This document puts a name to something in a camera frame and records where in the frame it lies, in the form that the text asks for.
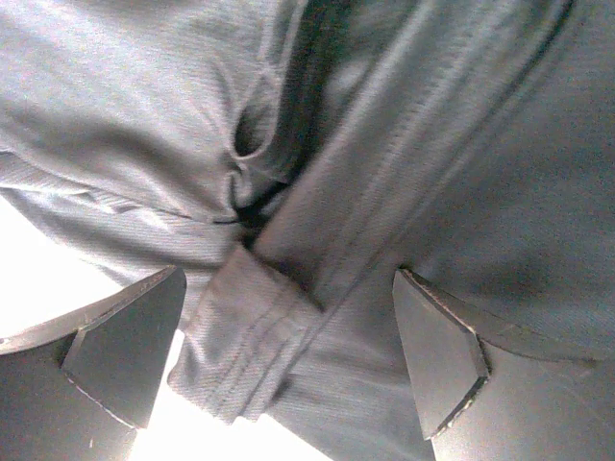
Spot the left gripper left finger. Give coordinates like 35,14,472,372
1,266,186,460

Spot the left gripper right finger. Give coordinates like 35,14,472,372
392,268,614,460

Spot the black t-shirt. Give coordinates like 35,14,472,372
1,1,614,460

